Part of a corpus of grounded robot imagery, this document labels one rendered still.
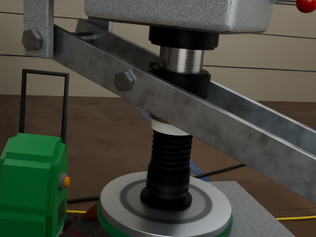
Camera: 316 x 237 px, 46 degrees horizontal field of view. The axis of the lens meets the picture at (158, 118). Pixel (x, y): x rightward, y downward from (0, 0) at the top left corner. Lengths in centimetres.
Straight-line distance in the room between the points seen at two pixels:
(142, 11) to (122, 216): 29
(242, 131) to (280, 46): 548
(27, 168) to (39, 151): 9
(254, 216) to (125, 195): 22
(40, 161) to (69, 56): 116
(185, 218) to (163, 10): 30
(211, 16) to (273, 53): 549
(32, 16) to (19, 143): 122
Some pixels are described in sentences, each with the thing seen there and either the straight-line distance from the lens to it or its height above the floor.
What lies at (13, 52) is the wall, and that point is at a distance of 496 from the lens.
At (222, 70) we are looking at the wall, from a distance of 554.
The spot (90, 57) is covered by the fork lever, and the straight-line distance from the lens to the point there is 56.
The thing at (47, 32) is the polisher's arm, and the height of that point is 114.
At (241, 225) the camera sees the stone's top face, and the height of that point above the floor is 87.
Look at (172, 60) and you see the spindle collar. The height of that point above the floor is 112.
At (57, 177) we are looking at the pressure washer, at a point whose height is 45.
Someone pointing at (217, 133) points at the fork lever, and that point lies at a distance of 48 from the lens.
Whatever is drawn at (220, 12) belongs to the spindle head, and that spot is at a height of 119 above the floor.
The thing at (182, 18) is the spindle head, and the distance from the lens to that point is 43.
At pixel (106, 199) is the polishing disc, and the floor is 89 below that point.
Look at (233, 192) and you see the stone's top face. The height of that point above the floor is 87.
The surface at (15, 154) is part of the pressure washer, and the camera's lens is 174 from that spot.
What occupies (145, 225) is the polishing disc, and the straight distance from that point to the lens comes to 55.
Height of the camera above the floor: 118
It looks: 16 degrees down
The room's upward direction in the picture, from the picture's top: 5 degrees clockwise
